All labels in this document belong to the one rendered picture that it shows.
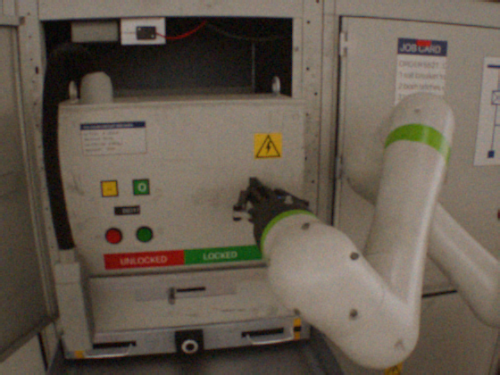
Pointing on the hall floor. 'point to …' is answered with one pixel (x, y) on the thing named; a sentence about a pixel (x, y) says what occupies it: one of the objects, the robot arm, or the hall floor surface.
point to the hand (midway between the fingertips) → (255, 188)
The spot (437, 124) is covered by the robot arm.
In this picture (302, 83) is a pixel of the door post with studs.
